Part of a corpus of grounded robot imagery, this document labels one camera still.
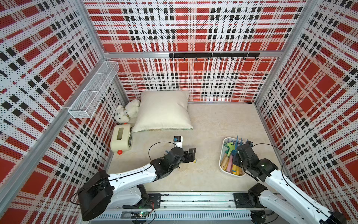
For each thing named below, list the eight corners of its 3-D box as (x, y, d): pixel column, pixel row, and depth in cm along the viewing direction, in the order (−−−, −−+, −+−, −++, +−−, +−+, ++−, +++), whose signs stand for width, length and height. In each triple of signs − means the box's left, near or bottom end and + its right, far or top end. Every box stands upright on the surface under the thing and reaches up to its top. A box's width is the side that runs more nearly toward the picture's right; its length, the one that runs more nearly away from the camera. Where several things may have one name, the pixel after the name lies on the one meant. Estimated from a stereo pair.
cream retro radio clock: (110, 154, 91) (104, 149, 85) (119, 130, 103) (115, 124, 97) (128, 154, 91) (124, 149, 85) (135, 130, 103) (132, 124, 97)
